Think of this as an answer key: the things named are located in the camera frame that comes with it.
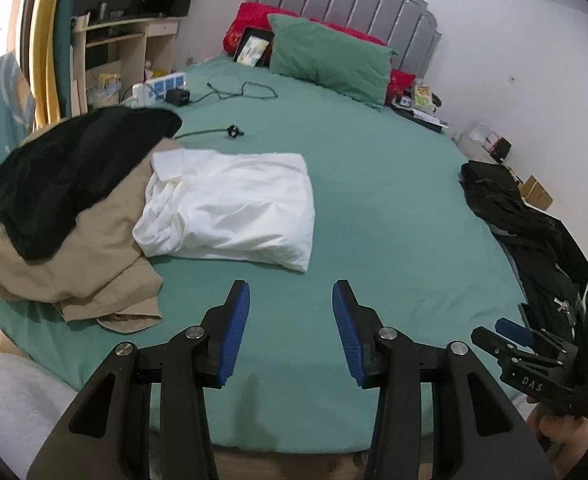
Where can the black tablet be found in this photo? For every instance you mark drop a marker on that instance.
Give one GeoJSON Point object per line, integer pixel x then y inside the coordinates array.
{"type": "Point", "coordinates": [246, 33]}

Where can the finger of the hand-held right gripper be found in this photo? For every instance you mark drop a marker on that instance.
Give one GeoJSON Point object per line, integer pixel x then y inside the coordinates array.
{"type": "Point", "coordinates": [493, 345]}
{"type": "Point", "coordinates": [511, 330]}

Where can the black device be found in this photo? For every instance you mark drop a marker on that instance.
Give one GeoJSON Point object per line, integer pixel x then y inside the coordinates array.
{"type": "Point", "coordinates": [502, 150]}

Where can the green pillow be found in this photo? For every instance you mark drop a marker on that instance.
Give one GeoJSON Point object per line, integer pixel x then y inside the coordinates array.
{"type": "Point", "coordinates": [329, 55]}

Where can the white hooded jacket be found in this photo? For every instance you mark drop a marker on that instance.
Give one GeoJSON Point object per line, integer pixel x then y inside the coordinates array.
{"type": "Point", "coordinates": [234, 205]}

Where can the black flat panel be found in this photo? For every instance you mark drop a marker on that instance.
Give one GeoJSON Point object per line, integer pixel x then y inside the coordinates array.
{"type": "Point", "coordinates": [576, 255]}

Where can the white packet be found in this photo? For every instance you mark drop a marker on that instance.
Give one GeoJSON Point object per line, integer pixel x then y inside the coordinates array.
{"type": "Point", "coordinates": [254, 52]}

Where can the beige garment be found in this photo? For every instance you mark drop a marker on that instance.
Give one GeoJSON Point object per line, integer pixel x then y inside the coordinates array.
{"type": "Point", "coordinates": [89, 280]}

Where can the white box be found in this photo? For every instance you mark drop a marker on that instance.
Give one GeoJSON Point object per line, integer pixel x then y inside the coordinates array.
{"type": "Point", "coordinates": [481, 135]}

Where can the black garment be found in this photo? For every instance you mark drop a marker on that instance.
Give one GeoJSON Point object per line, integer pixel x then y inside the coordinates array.
{"type": "Point", "coordinates": [543, 260]}

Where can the wooden desk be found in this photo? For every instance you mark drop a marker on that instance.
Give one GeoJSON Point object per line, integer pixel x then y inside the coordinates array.
{"type": "Point", "coordinates": [159, 27]}

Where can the black cloth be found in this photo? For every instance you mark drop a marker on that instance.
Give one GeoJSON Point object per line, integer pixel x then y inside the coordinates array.
{"type": "Point", "coordinates": [64, 180]}

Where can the trash bin with bag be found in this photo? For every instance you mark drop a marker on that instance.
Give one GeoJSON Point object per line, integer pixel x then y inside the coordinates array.
{"type": "Point", "coordinates": [106, 90]}

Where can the white blue power strip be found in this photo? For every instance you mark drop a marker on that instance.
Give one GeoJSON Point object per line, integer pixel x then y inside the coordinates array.
{"type": "Point", "coordinates": [159, 85]}

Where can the teal curtain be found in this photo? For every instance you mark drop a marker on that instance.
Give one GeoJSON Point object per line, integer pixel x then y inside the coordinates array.
{"type": "Point", "coordinates": [66, 35]}

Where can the colourful snack packet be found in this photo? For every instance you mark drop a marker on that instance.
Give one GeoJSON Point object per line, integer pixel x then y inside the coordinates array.
{"type": "Point", "coordinates": [422, 95]}

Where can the person's right hand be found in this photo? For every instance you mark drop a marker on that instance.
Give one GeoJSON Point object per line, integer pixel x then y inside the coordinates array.
{"type": "Point", "coordinates": [558, 430]}

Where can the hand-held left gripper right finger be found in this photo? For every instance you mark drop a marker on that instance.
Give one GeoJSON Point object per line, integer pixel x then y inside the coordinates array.
{"type": "Point", "coordinates": [346, 335]}

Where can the large red pillow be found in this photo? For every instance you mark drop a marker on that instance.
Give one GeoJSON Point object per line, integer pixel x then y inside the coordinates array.
{"type": "Point", "coordinates": [246, 22]}

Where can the black zip jacket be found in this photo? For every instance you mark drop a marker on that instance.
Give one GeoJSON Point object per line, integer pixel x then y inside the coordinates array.
{"type": "Point", "coordinates": [488, 190]}

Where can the stack of books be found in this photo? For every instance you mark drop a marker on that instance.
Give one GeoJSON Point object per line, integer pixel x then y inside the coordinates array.
{"type": "Point", "coordinates": [423, 119]}

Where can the small red pillow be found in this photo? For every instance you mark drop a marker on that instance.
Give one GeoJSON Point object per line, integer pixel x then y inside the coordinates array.
{"type": "Point", "coordinates": [401, 82]}

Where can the metal cup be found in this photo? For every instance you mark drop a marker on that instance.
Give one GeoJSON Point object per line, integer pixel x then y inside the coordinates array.
{"type": "Point", "coordinates": [103, 10]}

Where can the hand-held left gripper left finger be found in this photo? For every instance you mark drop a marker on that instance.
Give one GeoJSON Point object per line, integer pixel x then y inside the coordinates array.
{"type": "Point", "coordinates": [234, 335]}

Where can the cardboard boxes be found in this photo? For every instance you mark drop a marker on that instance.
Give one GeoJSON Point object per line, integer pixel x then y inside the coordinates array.
{"type": "Point", "coordinates": [536, 192]}

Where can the yellow door frame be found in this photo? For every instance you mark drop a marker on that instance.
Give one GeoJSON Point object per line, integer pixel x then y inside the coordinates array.
{"type": "Point", "coordinates": [44, 60]}

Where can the black charger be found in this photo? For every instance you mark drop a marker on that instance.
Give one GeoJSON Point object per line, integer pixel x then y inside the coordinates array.
{"type": "Point", "coordinates": [179, 97]}

